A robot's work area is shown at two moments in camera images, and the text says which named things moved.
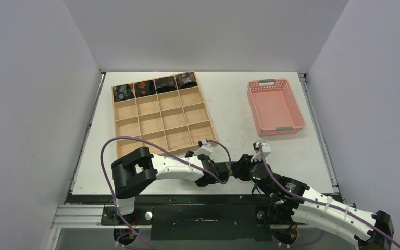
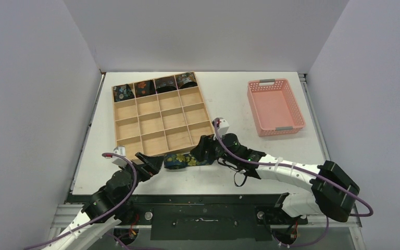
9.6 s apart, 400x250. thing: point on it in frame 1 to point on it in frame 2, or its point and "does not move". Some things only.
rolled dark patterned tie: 165,84 does not move
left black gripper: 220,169 to 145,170
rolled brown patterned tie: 186,80 does not move
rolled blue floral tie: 122,92 does not move
